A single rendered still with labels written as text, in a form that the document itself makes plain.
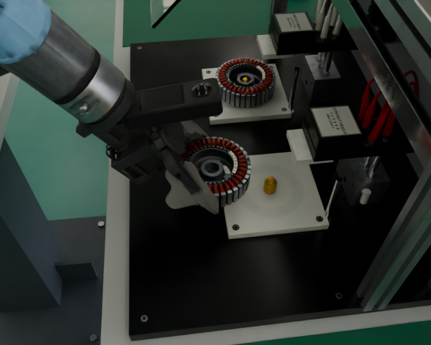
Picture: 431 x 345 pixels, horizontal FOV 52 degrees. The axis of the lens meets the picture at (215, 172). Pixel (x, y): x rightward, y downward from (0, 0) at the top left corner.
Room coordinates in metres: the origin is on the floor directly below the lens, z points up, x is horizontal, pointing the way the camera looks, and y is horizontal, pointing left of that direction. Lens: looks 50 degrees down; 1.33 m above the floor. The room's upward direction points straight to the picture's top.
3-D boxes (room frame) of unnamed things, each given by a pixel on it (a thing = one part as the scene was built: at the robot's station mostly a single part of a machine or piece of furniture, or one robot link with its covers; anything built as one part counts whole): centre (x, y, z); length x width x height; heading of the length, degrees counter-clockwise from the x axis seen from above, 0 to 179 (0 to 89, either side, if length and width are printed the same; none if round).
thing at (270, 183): (0.42, -0.08, 0.80); 0.02 x 0.02 x 0.03
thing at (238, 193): (0.41, 0.01, 0.84); 0.11 x 0.11 x 0.04
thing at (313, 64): (0.68, -0.20, 0.80); 0.08 x 0.05 x 0.06; 7
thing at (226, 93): (0.67, -0.06, 0.80); 0.11 x 0.11 x 0.04
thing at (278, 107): (0.67, -0.06, 0.78); 0.15 x 0.15 x 0.01; 7
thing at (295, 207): (0.42, -0.08, 0.78); 0.15 x 0.15 x 0.01; 7
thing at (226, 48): (0.55, -0.09, 0.76); 0.64 x 0.47 x 0.02; 7
